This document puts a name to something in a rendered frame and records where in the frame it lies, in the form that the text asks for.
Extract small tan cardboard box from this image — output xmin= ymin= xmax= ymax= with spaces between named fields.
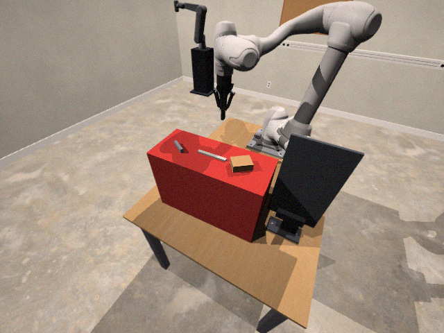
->
xmin=230 ymin=155 xmax=254 ymax=172

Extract red tool chest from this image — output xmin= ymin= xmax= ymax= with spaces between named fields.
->
xmin=146 ymin=129 xmax=278 ymax=242

